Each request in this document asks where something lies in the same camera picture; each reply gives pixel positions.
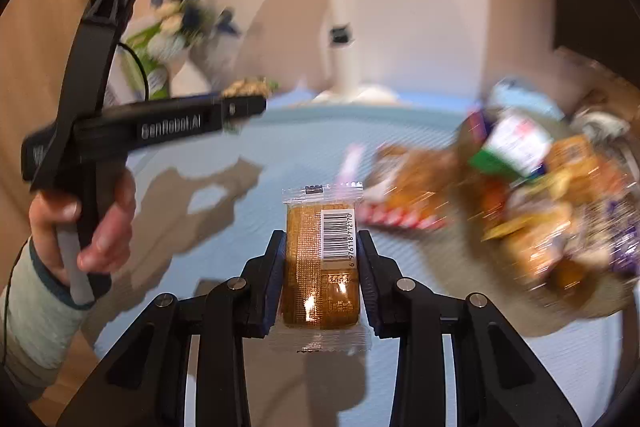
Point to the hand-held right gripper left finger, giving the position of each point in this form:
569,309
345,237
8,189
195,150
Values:
275,272

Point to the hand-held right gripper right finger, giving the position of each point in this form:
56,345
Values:
370,272

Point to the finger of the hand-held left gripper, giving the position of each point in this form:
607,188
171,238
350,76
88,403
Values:
245,108

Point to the brown cake packet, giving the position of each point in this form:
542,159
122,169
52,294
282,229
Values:
320,297

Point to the brown biscuit packet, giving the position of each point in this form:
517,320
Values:
545,247

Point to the white green snack packet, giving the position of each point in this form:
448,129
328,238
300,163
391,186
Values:
510,142

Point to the purple snack packet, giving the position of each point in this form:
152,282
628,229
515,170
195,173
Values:
625,232

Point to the person's left forearm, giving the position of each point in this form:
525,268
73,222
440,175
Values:
40,332

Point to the person's left hand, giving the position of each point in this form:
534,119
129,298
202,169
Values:
115,217

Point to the blue table mat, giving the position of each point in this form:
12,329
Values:
310,142

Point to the green box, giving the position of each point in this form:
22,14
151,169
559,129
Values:
137,57

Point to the red pink snack packet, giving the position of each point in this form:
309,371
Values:
410,187

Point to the white lamp stand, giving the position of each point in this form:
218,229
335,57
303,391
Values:
347,72

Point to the small pink packet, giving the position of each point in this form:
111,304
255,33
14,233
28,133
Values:
351,164

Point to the blue and white flowers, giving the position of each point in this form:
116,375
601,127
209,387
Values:
185,7

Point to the black clip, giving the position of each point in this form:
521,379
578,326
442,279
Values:
341,35

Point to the orange snack packet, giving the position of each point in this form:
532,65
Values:
575,162

